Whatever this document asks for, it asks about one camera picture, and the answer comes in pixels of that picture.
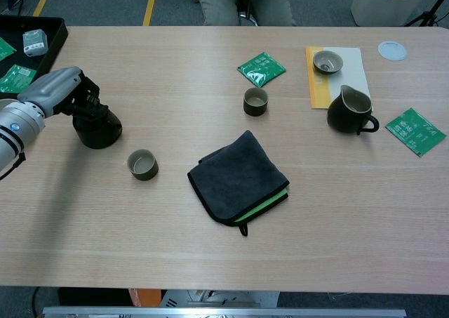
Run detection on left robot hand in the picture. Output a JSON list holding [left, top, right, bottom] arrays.
[[17, 66, 109, 121]]

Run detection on black teapot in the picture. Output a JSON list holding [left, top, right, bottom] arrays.
[[72, 107, 123, 150]]

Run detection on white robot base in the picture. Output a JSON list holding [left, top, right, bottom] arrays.
[[159, 289, 280, 308]]

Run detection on green tea packet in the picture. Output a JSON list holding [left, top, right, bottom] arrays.
[[236, 51, 287, 88], [0, 64, 37, 94], [0, 37, 17, 62], [384, 107, 448, 158]]

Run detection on black tray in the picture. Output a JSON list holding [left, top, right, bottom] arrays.
[[0, 15, 69, 102]]

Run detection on grey white tea packet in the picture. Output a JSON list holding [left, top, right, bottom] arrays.
[[22, 29, 48, 57]]

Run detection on grey ceramic teacup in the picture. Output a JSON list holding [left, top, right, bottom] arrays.
[[243, 87, 269, 117], [126, 149, 159, 182]]

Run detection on seated person legs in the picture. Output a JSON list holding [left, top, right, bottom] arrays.
[[196, 0, 295, 27]]

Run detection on dark grey folded cloth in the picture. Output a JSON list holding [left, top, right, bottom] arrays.
[[187, 130, 290, 237]]

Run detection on orange object under table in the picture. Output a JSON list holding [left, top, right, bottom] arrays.
[[128, 289, 162, 307]]

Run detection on grey ceramic bowl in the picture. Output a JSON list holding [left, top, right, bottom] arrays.
[[312, 50, 344, 76]]

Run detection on black ceramic pitcher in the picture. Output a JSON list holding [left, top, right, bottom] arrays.
[[326, 84, 380, 135]]

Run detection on yellow and white booklet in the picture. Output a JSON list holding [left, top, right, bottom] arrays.
[[304, 46, 373, 110]]

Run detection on white storage bin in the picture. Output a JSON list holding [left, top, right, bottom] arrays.
[[350, 0, 427, 27]]

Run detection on black tripod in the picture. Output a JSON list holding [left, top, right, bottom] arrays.
[[405, 0, 449, 27]]

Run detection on aluminium rail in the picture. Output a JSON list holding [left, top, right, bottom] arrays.
[[41, 306, 408, 318]]

